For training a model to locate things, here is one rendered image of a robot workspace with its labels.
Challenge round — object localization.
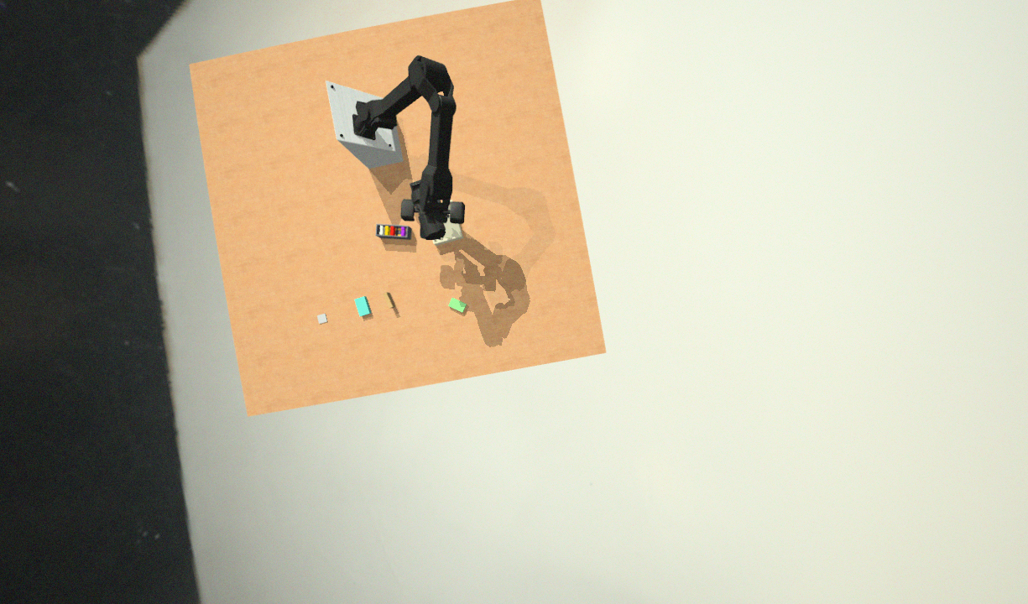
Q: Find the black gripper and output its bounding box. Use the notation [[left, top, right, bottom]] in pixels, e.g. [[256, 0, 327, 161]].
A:
[[401, 200, 465, 224]]

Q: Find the turquoise rectangular block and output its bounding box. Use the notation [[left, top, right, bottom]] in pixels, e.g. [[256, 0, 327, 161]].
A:
[[355, 296, 372, 316]]

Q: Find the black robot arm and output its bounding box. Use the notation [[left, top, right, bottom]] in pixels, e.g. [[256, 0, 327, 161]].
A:
[[352, 55, 457, 240]]

